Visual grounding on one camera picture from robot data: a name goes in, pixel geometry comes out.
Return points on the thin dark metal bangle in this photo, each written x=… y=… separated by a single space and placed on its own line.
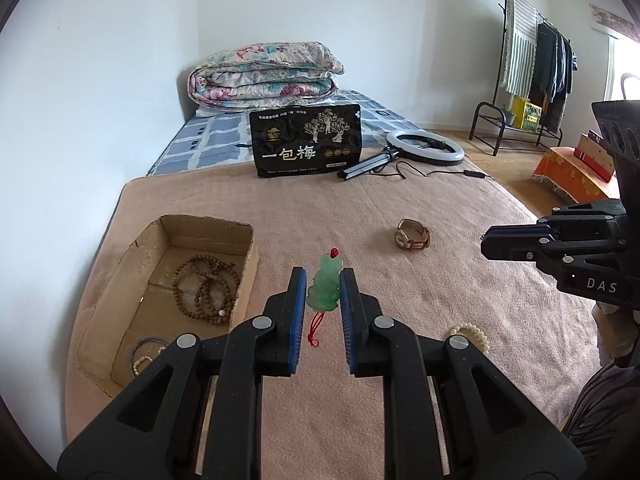
x=144 y=352

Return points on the red and beige boxes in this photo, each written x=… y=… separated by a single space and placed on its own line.
x=595 y=157

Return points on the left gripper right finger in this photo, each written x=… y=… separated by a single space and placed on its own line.
x=358 y=311

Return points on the black folded tripod stand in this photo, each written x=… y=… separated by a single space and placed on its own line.
x=369 y=164

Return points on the orange patterned low table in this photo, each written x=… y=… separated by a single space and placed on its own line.
x=570 y=177

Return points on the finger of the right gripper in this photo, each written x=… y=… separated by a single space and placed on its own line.
x=520 y=235
x=513 y=249

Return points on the red leather strap watch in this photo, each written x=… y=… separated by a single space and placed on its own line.
x=412 y=235

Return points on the black snack bag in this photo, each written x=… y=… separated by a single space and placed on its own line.
x=299 y=140

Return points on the white ring light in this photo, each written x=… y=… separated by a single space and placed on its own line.
x=426 y=146

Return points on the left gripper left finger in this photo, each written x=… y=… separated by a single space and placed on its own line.
x=286 y=310

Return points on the pink bed blanket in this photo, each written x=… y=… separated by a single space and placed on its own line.
x=322 y=423

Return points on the yellow green box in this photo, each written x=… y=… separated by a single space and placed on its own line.
x=527 y=115

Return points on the brown cardboard box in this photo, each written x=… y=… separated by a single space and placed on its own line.
x=182 y=274

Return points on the hanging dark clothes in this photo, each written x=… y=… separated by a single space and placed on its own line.
x=555 y=65

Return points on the folded floral quilt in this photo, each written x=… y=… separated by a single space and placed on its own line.
x=266 y=75

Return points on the black metal clothes rack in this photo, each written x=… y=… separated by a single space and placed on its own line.
x=492 y=123

